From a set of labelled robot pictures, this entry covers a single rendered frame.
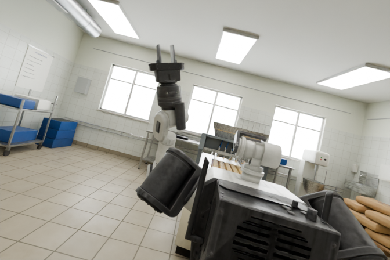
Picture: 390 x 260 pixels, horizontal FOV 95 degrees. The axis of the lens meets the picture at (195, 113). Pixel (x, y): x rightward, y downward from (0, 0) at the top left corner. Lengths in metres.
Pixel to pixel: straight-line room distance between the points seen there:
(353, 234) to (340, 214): 0.04
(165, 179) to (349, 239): 0.42
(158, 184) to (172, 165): 0.06
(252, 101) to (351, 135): 2.78
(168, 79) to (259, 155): 0.37
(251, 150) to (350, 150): 5.89
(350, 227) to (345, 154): 5.71
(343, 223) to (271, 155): 0.21
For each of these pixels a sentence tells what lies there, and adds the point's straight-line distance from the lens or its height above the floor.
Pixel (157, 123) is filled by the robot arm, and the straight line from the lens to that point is 0.65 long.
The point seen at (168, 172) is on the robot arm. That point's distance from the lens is 0.48.
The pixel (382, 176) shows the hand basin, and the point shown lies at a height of 1.20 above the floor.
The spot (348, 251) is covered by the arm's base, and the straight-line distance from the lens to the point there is 0.56.
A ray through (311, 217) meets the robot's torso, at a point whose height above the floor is 1.11.
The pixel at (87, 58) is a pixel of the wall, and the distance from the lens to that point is 5.92.
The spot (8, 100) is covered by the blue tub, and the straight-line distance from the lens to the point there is 4.28.
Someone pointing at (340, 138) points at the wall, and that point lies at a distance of 6.18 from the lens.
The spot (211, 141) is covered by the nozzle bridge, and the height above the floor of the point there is 1.12.
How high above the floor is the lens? 1.21
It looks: 4 degrees up
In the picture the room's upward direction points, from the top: 14 degrees clockwise
